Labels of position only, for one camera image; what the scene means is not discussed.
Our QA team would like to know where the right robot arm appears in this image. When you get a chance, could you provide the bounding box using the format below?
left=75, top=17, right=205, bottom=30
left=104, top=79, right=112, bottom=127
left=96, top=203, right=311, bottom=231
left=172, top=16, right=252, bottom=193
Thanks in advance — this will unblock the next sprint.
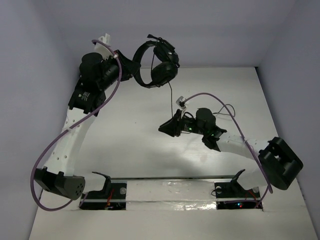
left=158, top=108, right=304, bottom=197

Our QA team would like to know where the purple cable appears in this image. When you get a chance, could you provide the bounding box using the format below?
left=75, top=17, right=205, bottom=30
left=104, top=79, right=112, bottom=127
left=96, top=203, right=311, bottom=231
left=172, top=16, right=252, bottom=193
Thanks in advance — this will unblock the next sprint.
left=184, top=92, right=274, bottom=208
left=29, top=39, right=123, bottom=211

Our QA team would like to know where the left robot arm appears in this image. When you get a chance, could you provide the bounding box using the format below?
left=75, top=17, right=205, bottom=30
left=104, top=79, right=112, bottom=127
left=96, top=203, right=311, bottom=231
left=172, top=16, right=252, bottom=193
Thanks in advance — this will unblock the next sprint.
left=34, top=50, right=141, bottom=201

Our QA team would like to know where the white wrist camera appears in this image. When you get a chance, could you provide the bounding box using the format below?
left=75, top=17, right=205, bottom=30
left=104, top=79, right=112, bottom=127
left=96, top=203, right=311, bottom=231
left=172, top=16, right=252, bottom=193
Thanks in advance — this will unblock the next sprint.
left=176, top=96, right=188, bottom=113
left=92, top=33, right=111, bottom=60

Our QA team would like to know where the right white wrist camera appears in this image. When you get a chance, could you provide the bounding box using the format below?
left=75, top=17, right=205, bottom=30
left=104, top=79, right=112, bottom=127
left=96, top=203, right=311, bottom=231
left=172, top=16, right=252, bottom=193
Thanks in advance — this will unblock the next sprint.
left=176, top=96, right=188, bottom=113

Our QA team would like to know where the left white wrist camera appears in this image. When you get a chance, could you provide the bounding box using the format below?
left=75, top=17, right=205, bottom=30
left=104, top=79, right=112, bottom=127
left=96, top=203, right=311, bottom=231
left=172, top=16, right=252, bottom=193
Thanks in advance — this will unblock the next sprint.
left=92, top=33, right=111, bottom=60

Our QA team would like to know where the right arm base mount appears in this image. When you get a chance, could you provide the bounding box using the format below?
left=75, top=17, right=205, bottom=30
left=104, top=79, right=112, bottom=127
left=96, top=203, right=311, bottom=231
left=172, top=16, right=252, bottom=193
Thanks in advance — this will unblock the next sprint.
left=210, top=169, right=263, bottom=210

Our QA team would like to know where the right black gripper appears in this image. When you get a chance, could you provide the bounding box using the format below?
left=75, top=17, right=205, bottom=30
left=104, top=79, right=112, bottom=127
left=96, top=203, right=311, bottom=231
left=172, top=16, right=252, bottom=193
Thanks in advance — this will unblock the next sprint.
left=159, top=108, right=207, bottom=136

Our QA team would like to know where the thin black headset cable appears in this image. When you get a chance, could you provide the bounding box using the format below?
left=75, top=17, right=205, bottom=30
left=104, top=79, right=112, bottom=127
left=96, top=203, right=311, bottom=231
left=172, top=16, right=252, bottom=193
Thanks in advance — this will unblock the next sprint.
left=149, top=37, right=237, bottom=135

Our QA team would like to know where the metal rail with tape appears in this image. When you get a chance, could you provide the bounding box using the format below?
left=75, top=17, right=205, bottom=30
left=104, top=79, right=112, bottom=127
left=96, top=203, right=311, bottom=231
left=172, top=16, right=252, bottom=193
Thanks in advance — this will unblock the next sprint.
left=79, top=176, right=266, bottom=211

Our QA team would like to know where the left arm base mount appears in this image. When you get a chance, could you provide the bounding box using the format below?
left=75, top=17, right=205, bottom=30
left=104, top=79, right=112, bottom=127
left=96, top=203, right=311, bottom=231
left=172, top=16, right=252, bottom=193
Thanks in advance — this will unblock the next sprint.
left=78, top=171, right=127, bottom=211

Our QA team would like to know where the black headset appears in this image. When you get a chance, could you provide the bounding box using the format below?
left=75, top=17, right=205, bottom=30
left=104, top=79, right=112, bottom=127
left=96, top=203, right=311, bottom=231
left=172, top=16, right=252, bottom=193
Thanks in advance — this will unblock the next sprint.
left=132, top=34, right=180, bottom=89

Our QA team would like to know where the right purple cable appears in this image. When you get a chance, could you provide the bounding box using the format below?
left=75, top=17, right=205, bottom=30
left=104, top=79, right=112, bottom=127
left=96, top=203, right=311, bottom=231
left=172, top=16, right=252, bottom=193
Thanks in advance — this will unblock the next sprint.
left=184, top=92, right=274, bottom=208

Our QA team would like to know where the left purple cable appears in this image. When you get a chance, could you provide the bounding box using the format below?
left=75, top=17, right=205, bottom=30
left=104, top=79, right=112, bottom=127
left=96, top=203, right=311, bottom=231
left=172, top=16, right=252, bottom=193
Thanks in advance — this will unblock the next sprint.
left=29, top=39, right=123, bottom=211

